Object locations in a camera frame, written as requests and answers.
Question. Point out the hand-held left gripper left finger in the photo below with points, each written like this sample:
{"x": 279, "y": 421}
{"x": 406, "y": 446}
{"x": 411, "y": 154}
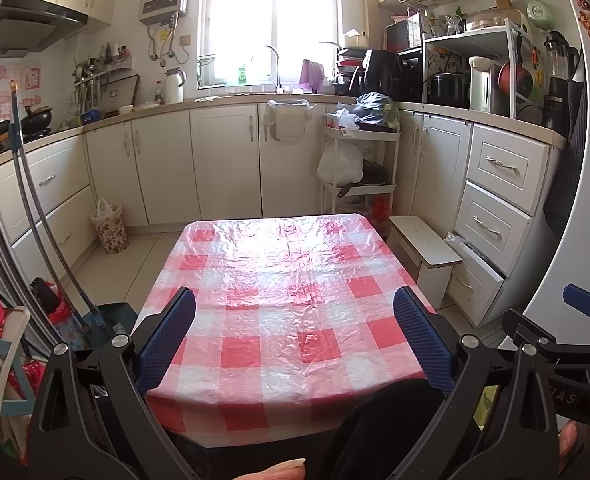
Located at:
{"x": 167, "y": 340}

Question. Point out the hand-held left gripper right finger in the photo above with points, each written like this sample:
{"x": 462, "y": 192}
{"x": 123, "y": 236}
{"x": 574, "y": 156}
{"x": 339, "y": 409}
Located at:
{"x": 425, "y": 340}

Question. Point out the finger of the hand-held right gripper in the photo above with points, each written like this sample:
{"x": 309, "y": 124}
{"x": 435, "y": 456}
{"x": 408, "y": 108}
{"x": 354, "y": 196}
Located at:
{"x": 582, "y": 302}
{"x": 575, "y": 351}

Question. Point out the person's right hand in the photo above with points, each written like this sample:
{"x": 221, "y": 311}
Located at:
{"x": 568, "y": 440}

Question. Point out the person's left hand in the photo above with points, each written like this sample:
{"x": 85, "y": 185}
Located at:
{"x": 285, "y": 471}

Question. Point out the white refrigerator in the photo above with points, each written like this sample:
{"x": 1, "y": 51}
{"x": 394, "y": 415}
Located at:
{"x": 565, "y": 270}

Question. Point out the dark plastic bin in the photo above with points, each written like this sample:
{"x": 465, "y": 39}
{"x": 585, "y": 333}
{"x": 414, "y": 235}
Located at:
{"x": 120, "y": 317}

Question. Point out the white stool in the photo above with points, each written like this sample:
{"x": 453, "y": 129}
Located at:
{"x": 422, "y": 247}

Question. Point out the black cloth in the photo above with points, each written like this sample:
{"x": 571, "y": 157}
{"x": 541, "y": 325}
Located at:
{"x": 400, "y": 435}

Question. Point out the clear plastic bag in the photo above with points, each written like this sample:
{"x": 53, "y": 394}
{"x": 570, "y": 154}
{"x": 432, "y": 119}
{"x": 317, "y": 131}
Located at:
{"x": 467, "y": 245}

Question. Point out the red floor bag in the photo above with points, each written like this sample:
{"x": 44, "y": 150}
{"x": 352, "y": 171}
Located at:
{"x": 65, "y": 317}

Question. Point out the pink checked plastic tablecloth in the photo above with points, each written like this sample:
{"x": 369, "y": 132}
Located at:
{"x": 275, "y": 310}

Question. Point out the cream three-drawer cabinet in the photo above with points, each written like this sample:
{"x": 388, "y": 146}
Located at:
{"x": 495, "y": 210}

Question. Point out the patterned waste bag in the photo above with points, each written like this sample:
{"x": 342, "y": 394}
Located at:
{"x": 109, "y": 225}

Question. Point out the black pouch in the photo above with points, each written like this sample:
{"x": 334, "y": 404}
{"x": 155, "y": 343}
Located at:
{"x": 44, "y": 294}

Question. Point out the dark striped hanging cloth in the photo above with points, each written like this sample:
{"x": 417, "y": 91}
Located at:
{"x": 572, "y": 170}

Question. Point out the red plastic bag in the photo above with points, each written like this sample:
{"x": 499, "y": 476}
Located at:
{"x": 380, "y": 207}

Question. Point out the black frying pan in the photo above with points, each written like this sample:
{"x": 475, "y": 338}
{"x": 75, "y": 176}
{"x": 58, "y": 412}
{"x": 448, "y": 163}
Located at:
{"x": 372, "y": 175}

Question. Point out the cream double-door cabinet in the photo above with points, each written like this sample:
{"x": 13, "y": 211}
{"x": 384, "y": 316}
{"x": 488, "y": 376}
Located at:
{"x": 435, "y": 160}

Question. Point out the cream sink base cabinet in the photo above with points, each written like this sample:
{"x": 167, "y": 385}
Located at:
{"x": 200, "y": 160}

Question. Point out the cream two-drawer cabinet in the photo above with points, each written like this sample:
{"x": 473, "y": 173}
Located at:
{"x": 45, "y": 195}

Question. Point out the large white plastic bag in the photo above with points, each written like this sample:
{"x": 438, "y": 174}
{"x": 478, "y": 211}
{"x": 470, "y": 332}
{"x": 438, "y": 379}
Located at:
{"x": 340, "y": 165}

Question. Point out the white trolley rack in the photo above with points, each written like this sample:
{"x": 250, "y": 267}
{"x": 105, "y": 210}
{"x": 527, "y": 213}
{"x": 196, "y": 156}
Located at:
{"x": 375, "y": 136}

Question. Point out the red pan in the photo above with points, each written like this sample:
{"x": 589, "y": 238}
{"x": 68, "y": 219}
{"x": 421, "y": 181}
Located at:
{"x": 516, "y": 80}

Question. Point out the black blender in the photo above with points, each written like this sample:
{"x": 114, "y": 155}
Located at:
{"x": 557, "y": 70}

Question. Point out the small white bowl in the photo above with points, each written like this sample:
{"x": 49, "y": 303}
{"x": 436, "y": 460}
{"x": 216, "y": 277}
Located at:
{"x": 125, "y": 109}

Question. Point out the small white plastic bag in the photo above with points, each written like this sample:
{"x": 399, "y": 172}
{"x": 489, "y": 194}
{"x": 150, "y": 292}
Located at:
{"x": 342, "y": 120}

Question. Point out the black bag of vegetables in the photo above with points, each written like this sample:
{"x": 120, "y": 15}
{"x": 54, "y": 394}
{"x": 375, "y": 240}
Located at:
{"x": 375, "y": 110}

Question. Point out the silver electric water boiler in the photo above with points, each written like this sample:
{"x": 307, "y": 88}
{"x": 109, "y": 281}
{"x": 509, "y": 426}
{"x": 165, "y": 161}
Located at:
{"x": 485, "y": 82}

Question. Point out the red capped sauce bottle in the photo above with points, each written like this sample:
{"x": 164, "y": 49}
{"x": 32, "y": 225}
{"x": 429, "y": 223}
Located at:
{"x": 158, "y": 93}

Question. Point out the white hanging bin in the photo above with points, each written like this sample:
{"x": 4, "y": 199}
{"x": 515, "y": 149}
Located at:
{"x": 287, "y": 120}

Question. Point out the dark framed cutting board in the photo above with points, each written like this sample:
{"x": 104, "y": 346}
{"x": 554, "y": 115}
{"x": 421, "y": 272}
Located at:
{"x": 120, "y": 92}

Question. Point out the black rice cooker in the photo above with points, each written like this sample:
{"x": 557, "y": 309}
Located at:
{"x": 447, "y": 87}

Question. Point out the white thermos jug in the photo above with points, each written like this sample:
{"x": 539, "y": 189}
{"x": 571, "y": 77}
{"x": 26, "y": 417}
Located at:
{"x": 173, "y": 86}

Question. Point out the black wok on stove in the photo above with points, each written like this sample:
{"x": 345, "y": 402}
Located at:
{"x": 37, "y": 118}

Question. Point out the black air fryer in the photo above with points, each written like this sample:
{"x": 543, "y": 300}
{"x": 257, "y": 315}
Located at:
{"x": 377, "y": 72}

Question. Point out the green dish soap bottle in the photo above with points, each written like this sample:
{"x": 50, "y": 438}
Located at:
{"x": 242, "y": 75}

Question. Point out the stacked pots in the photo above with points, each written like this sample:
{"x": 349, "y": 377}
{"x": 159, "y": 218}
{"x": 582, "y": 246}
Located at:
{"x": 347, "y": 72}

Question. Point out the white appliance shelf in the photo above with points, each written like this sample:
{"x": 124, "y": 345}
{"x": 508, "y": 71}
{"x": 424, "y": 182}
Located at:
{"x": 475, "y": 42}

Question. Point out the utensil rack with utensils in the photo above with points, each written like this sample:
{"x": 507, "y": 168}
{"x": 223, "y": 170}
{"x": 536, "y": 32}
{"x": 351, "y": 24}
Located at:
{"x": 95, "y": 67}

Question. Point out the purple cloth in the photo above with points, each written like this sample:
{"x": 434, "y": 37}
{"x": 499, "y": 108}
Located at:
{"x": 311, "y": 74}

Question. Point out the pale green round appliance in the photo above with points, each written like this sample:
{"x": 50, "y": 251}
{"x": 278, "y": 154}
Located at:
{"x": 540, "y": 12}

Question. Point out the chrome faucet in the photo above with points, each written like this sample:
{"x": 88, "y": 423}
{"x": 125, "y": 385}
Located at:
{"x": 277, "y": 67}

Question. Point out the clear lidded steamer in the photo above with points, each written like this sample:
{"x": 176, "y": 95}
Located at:
{"x": 485, "y": 20}

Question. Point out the microwave oven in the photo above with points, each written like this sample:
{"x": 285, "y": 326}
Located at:
{"x": 405, "y": 35}

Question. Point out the white lidded container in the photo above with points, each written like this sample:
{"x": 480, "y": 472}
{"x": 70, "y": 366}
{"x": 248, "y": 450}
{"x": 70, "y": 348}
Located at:
{"x": 355, "y": 40}

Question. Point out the clear glass cups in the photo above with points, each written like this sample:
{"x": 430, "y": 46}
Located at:
{"x": 447, "y": 25}

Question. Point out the window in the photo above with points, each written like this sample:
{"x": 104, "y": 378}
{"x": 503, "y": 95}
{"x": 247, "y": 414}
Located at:
{"x": 275, "y": 15}

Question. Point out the range hood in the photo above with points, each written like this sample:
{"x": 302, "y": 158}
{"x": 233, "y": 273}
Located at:
{"x": 20, "y": 25}

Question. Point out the white blue frame rack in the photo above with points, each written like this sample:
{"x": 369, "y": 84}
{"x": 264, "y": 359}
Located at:
{"x": 2, "y": 360}

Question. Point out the wall socket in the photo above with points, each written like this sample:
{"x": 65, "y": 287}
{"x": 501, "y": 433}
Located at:
{"x": 186, "y": 39}

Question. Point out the red printed wall sticker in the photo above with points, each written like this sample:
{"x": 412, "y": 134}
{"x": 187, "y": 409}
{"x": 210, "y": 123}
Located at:
{"x": 10, "y": 77}

